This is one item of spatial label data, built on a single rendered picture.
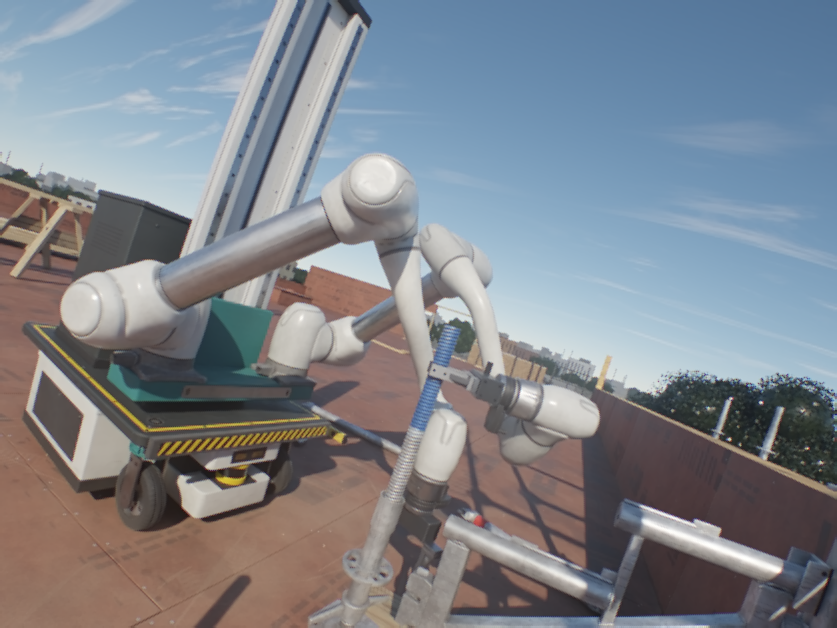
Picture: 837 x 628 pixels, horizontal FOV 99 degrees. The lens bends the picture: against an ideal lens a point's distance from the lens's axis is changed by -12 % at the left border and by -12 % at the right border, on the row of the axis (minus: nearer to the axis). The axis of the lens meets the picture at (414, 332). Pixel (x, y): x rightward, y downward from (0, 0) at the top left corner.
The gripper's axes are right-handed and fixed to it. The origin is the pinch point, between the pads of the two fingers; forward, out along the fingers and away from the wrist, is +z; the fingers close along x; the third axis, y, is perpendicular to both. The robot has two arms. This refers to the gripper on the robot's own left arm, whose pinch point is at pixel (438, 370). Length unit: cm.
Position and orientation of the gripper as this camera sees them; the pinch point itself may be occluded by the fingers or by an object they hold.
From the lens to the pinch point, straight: 89.1
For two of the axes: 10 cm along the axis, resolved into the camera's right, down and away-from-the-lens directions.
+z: -9.4, -3.3, -0.5
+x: 0.4, 0.4, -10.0
